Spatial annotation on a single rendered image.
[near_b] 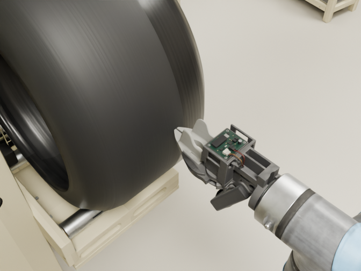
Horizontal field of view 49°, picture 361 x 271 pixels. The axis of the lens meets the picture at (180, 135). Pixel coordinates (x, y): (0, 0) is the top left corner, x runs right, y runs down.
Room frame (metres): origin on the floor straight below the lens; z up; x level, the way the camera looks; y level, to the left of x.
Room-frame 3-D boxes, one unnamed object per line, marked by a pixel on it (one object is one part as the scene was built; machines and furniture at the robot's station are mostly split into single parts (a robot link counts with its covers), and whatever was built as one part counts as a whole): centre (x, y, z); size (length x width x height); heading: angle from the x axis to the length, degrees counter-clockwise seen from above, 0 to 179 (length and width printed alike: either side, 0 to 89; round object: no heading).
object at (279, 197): (0.34, -0.15, 1.22); 0.10 x 0.05 x 0.09; 134
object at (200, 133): (0.49, -0.03, 1.23); 0.09 x 0.03 x 0.06; 44
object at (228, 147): (0.40, -0.10, 1.23); 0.12 x 0.08 x 0.09; 44
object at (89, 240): (0.58, 0.16, 0.83); 0.36 x 0.09 x 0.06; 134
